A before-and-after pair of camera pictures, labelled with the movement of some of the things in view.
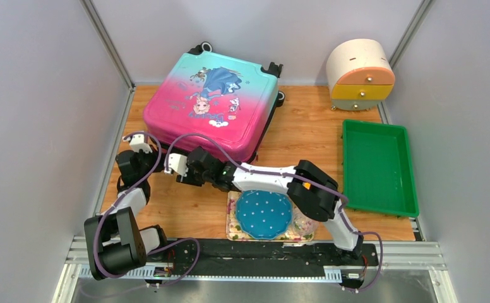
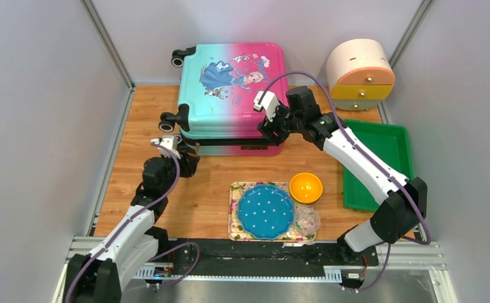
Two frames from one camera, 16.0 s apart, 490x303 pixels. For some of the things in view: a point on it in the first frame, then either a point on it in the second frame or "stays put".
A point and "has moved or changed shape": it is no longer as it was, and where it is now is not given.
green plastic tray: x=377 y=169 stays put
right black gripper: x=189 y=178 -> x=266 y=128
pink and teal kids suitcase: x=232 y=99 has moved or changed shape
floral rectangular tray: x=292 y=233 stays put
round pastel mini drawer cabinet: x=360 y=74 stays put
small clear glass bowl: x=304 y=226 stays put
